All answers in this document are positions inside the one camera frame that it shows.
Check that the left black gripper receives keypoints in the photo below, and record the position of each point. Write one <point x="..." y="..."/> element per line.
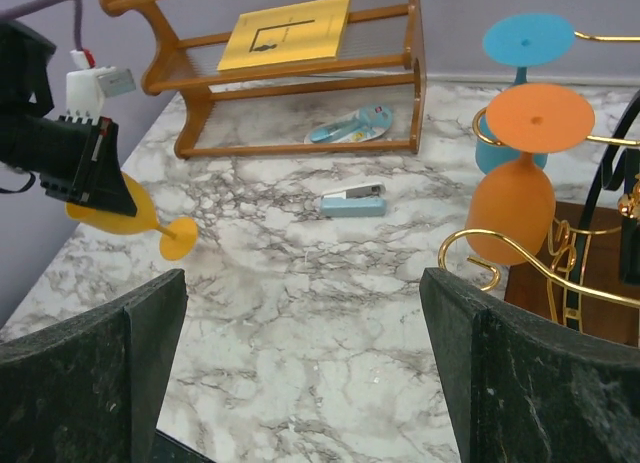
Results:
<point x="77" y="162"/>

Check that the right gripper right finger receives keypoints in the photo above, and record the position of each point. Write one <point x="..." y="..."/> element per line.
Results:
<point x="520" y="388"/>

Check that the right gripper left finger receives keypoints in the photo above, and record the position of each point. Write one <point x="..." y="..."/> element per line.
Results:
<point x="91" y="388"/>

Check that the yellow wine glass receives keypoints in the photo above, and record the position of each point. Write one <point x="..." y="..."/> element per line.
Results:
<point x="178" y="238"/>

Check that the orange wine glass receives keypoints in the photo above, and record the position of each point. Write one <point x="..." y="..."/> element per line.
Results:
<point x="517" y="199"/>

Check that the blue wine glass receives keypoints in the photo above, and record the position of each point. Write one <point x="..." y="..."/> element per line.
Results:
<point x="522" y="41"/>

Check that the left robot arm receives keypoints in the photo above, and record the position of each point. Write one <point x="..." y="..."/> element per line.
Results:
<point x="25" y="87"/>

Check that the wine glass rack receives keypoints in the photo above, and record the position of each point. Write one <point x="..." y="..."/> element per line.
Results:
<point x="587" y="278"/>

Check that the wooden shelf rack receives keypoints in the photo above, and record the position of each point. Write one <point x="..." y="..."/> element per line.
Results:
<point x="384" y="48"/>

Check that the light blue stapler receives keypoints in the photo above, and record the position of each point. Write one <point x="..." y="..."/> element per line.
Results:
<point x="364" y="200"/>

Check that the yellow book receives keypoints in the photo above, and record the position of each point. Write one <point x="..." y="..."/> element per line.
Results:
<point x="296" y="33"/>

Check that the blue correction tape package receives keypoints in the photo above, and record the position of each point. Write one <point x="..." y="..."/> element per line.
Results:
<point x="364" y="124"/>

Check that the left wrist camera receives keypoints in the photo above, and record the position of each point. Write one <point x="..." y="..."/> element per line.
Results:
<point x="89" y="86"/>

